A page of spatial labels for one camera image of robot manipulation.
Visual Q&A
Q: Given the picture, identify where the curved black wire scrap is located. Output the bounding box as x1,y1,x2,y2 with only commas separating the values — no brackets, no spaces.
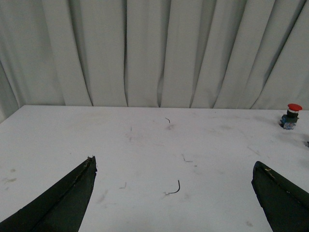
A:
163,180,181,196

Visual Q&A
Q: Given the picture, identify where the red push button switch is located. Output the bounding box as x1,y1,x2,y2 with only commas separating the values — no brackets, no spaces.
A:
279,103,303,130

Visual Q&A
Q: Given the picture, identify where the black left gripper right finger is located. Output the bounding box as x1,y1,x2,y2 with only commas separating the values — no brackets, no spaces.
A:
252,161,309,232

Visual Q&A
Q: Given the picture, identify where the white pleated curtain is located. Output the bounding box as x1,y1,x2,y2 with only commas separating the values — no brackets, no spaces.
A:
0,0,309,120

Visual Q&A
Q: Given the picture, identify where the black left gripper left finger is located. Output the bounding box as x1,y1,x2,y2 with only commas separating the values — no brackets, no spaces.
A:
0,157,97,232

